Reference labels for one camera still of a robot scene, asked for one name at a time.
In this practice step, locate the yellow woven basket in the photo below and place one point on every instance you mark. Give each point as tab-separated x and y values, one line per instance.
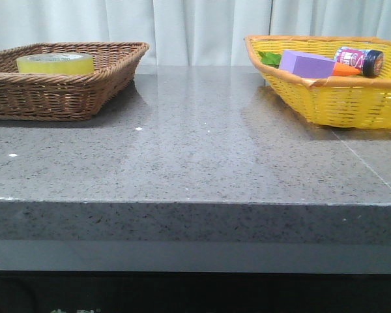
338	101

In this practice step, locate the orange carrot toy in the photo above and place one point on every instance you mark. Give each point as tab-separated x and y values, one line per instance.
341	69

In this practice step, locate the yellow clear tape roll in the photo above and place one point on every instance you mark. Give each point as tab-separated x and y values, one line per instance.
56	63

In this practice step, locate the purple foam block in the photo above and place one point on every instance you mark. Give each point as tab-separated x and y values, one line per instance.
306	65

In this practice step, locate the brown wicker basket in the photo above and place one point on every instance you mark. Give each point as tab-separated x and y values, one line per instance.
61	97

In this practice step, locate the white curtain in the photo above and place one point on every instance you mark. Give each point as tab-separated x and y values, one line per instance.
188	33

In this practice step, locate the purple labelled black-capped bottle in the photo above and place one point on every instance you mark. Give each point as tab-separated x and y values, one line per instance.
368	62

